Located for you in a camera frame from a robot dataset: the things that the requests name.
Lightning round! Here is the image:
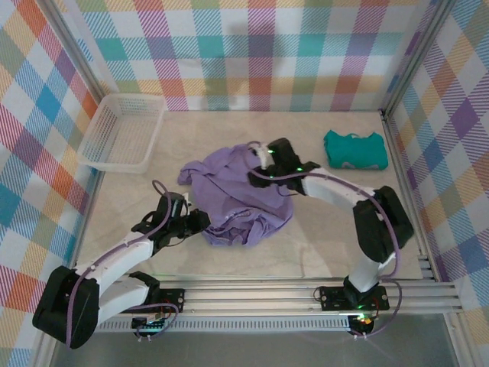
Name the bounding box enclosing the purple t-shirt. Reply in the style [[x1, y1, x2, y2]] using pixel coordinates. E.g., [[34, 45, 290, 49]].
[[176, 141, 295, 248]]

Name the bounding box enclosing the folded teal t-shirt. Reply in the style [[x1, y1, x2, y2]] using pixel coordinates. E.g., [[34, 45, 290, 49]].
[[323, 129, 390, 171]]

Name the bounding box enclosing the white plastic basket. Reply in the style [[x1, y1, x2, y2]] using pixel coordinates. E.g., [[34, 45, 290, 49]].
[[77, 94, 167, 175]]

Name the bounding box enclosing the grey metal panel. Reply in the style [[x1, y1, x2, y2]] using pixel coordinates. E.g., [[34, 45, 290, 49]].
[[49, 313, 461, 367]]

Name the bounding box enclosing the aluminium side rail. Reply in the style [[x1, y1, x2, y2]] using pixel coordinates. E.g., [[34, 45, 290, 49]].
[[32, 167, 105, 367], [381, 110, 444, 284]]

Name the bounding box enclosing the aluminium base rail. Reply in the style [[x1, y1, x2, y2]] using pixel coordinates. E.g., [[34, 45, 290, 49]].
[[72, 277, 461, 317]]

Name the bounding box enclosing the slotted grey cable duct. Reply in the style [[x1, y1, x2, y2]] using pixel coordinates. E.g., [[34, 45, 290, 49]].
[[93, 315, 352, 333]]

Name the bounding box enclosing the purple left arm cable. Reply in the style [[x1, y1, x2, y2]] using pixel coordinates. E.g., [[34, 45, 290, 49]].
[[65, 179, 180, 349]]

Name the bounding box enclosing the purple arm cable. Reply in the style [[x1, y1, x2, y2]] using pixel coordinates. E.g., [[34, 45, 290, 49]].
[[65, 179, 180, 349], [246, 140, 404, 341]]

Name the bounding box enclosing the aluminium frame post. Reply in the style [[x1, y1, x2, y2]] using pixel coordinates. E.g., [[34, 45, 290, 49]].
[[381, 0, 458, 115], [40, 0, 106, 104]]

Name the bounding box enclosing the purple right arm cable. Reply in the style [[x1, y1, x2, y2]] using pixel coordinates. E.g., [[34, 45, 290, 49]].
[[246, 140, 404, 341]]

